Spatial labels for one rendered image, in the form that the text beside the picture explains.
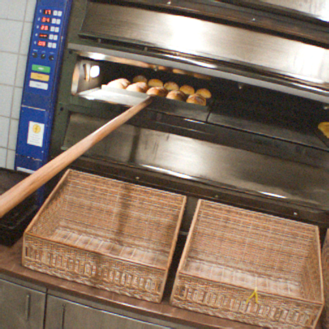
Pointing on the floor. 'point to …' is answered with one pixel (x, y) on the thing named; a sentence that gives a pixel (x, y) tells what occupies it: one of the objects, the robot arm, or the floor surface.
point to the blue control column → (40, 101)
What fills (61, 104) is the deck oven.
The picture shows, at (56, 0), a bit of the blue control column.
